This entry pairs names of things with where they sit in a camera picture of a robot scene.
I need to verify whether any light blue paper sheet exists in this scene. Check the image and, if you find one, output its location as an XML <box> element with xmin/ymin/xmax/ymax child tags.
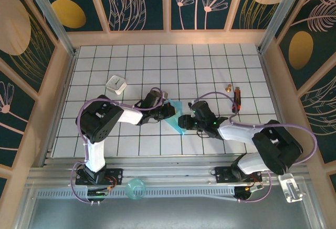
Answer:
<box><xmin>165</xmin><ymin>98</ymin><xmax>188</xmax><ymax>136</ymax></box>

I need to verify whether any white square clock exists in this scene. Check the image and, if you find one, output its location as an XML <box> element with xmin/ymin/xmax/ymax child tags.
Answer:
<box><xmin>106</xmin><ymin>75</ymin><xmax>128</xmax><ymax>96</ymax></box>

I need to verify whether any clear acrylic holder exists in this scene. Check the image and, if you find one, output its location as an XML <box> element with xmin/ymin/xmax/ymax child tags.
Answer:
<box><xmin>278</xmin><ymin>173</ymin><xmax>307</xmax><ymax>203</ymax></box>

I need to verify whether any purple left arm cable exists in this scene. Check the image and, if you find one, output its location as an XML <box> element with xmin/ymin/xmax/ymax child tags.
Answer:
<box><xmin>77</xmin><ymin>87</ymin><xmax>169</xmax><ymax>205</ymax></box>

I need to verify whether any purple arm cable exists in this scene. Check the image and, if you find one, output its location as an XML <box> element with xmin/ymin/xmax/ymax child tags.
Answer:
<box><xmin>195</xmin><ymin>91</ymin><xmax>318</xmax><ymax>204</ymax></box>
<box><xmin>77</xmin><ymin>87</ymin><xmax>169</xmax><ymax>205</ymax></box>

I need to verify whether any aluminium frame rail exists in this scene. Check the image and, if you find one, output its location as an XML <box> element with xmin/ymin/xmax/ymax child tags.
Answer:
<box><xmin>26</xmin><ymin>158</ymin><xmax>309</xmax><ymax>188</ymax></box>

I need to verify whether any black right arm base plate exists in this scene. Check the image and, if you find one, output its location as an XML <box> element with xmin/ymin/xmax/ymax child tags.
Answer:
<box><xmin>215</xmin><ymin>165</ymin><xmax>263</xmax><ymax>184</ymax></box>

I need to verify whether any grey slotted cable duct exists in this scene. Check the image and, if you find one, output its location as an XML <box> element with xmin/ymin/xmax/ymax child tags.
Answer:
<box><xmin>36</xmin><ymin>186</ymin><xmax>237</xmax><ymax>201</ymax></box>

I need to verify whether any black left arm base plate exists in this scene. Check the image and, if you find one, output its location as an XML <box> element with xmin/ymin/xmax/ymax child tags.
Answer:
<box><xmin>75</xmin><ymin>168</ymin><xmax>123</xmax><ymax>186</ymax></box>

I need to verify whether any small circuit board with wires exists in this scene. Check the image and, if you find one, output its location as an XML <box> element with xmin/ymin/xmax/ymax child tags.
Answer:
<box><xmin>235</xmin><ymin>184</ymin><xmax>265</xmax><ymax>200</ymax></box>
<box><xmin>86</xmin><ymin>185</ymin><xmax>118</xmax><ymax>198</ymax></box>

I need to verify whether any aluminium table side rail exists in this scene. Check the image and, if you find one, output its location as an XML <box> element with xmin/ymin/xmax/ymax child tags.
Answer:
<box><xmin>258</xmin><ymin>49</ymin><xmax>300</xmax><ymax>164</ymax></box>
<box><xmin>39</xmin><ymin>50</ymin><xmax>78</xmax><ymax>166</ymax></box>

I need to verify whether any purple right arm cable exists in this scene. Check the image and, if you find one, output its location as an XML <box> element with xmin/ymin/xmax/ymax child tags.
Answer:
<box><xmin>195</xmin><ymin>91</ymin><xmax>318</xmax><ymax>204</ymax></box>

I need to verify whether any aluminium corner post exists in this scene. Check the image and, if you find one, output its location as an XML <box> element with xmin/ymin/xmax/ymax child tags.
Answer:
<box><xmin>258</xmin><ymin>0</ymin><xmax>314</xmax><ymax>54</ymax></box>
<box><xmin>22</xmin><ymin>0</ymin><xmax>78</xmax><ymax>56</ymax></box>

